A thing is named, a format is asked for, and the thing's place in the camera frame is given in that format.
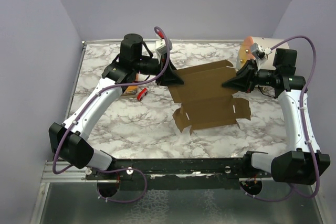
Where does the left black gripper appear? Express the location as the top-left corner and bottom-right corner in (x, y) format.
(133, 51), (185, 86)

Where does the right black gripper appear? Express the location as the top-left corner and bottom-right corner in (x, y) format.
(222, 58), (278, 93)

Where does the brown cardboard box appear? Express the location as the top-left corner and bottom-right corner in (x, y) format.
(168, 60), (251, 133)

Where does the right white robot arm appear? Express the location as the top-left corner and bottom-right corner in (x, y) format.
(222, 48), (330, 185)

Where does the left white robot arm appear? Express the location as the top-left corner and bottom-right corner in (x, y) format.
(49, 26), (184, 179)

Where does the cream cylinder with coloured face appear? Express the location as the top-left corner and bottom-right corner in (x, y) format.
(236, 36), (282, 71)

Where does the red toy ambulance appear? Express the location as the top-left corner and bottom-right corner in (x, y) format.
(137, 88), (148, 101)

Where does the dark paperback book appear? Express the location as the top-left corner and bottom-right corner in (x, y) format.
(121, 86), (139, 98)

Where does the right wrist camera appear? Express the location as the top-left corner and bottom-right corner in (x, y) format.
(249, 43), (272, 63)

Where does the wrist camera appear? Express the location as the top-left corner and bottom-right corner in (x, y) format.
(155, 39), (173, 59)
(249, 43), (272, 63)

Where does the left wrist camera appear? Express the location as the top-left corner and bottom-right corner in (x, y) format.
(155, 39), (173, 59)

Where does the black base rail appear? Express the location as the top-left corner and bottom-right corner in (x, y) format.
(86, 157), (271, 193)

